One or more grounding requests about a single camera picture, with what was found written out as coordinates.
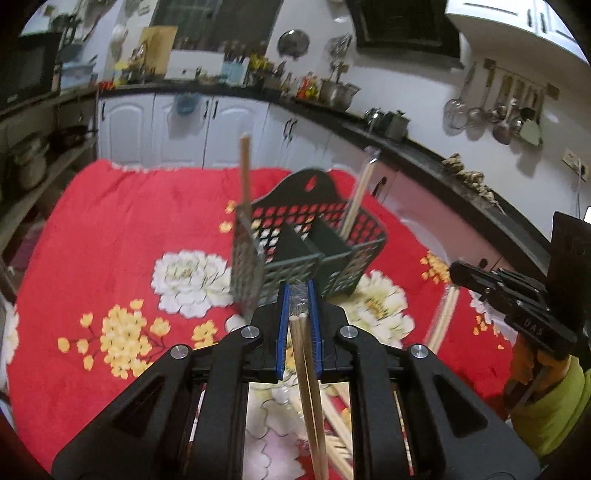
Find black kitchen countertop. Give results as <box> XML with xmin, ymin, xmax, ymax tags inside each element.
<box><xmin>97</xmin><ymin>80</ymin><xmax>557</xmax><ymax>268</ymax></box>

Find blue plastic bag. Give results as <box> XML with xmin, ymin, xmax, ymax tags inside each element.
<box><xmin>174</xmin><ymin>92</ymin><xmax>201</xmax><ymax>116</ymax></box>

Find white flat-door base cabinet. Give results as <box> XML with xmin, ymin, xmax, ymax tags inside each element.
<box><xmin>332</xmin><ymin>134</ymin><xmax>552</xmax><ymax>296</ymax></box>

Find black frying pan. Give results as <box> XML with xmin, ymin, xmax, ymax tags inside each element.
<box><xmin>50</xmin><ymin>124</ymin><xmax>99</xmax><ymax>149</ymax></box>

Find large steel ladle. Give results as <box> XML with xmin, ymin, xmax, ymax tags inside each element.
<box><xmin>492</xmin><ymin>78</ymin><xmax>514</xmax><ymax>146</ymax></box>

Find large steel stockpot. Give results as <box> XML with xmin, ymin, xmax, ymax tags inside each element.
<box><xmin>318</xmin><ymin>78</ymin><xmax>361</xmax><ymax>112</ymax></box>

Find black plastic utensil basket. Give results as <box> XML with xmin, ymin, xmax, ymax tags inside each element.
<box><xmin>231</xmin><ymin>168</ymin><xmax>387</xmax><ymax>308</ymax></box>

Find wooden cutting board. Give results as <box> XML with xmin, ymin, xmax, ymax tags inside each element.
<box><xmin>137</xmin><ymin>25</ymin><xmax>179</xmax><ymax>65</ymax></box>

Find steel mesh strainer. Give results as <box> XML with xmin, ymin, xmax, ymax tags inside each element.
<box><xmin>444</xmin><ymin>65</ymin><xmax>470</xmax><ymax>131</ymax></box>

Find person's right hand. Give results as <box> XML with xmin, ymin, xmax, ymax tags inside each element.
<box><xmin>509</xmin><ymin>333</ymin><xmax>574</xmax><ymax>403</ymax></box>

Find red floral blanket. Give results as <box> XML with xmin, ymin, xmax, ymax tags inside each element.
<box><xmin>9</xmin><ymin>159</ymin><xmax>522</xmax><ymax>480</ymax></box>

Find hanging kitchen utensils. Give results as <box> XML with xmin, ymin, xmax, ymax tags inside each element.
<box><xmin>328</xmin><ymin>34</ymin><xmax>355</xmax><ymax>80</ymax></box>

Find black microwave oven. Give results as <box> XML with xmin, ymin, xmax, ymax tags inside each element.
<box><xmin>0</xmin><ymin>34</ymin><xmax>63</xmax><ymax>109</ymax></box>

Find person's right forearm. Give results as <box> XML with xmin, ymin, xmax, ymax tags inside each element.
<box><xmin>508</xmin><ymin>355</ymin><xmax>591</xmax><ymax>460</ymax></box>

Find steel pot lid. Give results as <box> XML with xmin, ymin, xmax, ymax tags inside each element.
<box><xmin>277</xmin><ymin>29</ymin><xmax>311</xmax><ymax>62</ymax></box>

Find black range hood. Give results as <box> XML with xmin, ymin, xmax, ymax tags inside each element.
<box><xmin>345</xmin><ymin>0</ymin><xmax>465</xmax><ymax>60</ymax></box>

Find metal shelf rack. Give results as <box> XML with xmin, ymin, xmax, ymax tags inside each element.
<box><xmin>0</xmin><ymin>85</ymin><xmax>100</xmax><ymax>252</ymax></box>

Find steel canister pot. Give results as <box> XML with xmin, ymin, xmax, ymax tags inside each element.
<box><xmin>382</xmin><ymin>111</ymin><xmax>411</xmax><ymax>142</ymax></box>

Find blue white knife holder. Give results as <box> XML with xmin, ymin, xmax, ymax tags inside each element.
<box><xmin>221</xmin><ymin>41</ymin><xmax>252</xmax><ymax>88</ymax></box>

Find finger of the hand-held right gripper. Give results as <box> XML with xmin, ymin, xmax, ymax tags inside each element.
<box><xmin>449</xmin><ymin>259</ymin><xmax>553</xmax><ymax>320</ymax></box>

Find wooden chopstick pair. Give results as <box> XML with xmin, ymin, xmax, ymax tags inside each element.
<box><xmin>322</xmin><ymin>387</ymin><xmax>355</xmax><ymax>446</ymax></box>
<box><xmin>427</xmin><ymin>284</ymin><xmax>460</xmax><ymax>352</ymax></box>
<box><xmin>324</xmin><ymin>436</ymin><xmax>355</xmax><ymax>480</ymax></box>
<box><xmin>288</xmin><ymin>282</ymin><xmax>331</xmax><ymax>480</ymax></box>
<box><xmin>339</xmin><ymin>148</ymin><xmax>382</xmax><ymax>236</ymax></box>

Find blue dish basin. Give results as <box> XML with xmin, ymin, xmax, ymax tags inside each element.
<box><xmin>59</xmin><ymin>62</ymin><xmax>99</xmax><ymax>88</ymax></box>

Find dark framed window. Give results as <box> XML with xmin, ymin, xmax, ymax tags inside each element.
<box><xmin>151</xmin><ymin>0</ymin><xmax>283</xmax><ymax>52</ymax></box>

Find ginger roots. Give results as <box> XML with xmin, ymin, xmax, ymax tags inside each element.
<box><xmin>442</xmin><ymin>153</ymin><xmax>502</xmax><ymax>206</ymax></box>

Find steel cooking pot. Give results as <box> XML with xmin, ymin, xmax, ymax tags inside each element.
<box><xmin>13</xmin><ymin>134</ymin><xmax>51</xmax><ymax>191</ymax></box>

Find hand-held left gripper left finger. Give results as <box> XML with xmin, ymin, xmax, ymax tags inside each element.
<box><xmin>51</xmin><ymin>281</ymin><xmax>291</xmax><ymax>480</ymax></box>

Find slotted spatula with wooden handle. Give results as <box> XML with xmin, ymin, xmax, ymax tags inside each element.
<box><xmin>230</xmin><ymin>133</ymin><xmax>267</xmax><ymax>309</ymax></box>

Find white arched-door base cabinet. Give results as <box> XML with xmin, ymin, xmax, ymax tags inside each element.
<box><xmin>97</xmin><ymin>90</ymin><xmax>338</xmax><ymax>171</ymax></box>

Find white wall cabinet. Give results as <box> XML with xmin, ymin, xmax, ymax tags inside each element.
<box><xmin>444</xmin><ymin>0</ymin><xmax>580</xmax><ymax>58</ymax></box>

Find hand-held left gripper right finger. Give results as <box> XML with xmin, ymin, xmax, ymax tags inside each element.
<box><xmin>306</xmin><ymin>279</ymin><xmax>542</xmax><ymax>480</ymax></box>

